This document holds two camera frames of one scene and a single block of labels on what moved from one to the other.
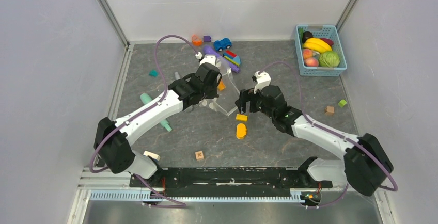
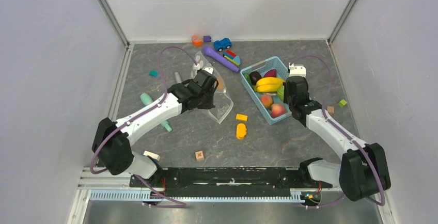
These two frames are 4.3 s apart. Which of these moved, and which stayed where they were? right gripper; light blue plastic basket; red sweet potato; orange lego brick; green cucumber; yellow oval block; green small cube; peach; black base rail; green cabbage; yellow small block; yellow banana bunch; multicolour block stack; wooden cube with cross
Moved: green cucumber; yellow banana bunch; peach; green cabbage; red sweet potato; light blue plastic basket; right gripper
Stayed: orange lego brick; black base rail; yellow oval block; yellow small block; multicolour block stack; wooden cube with cross; green small cube
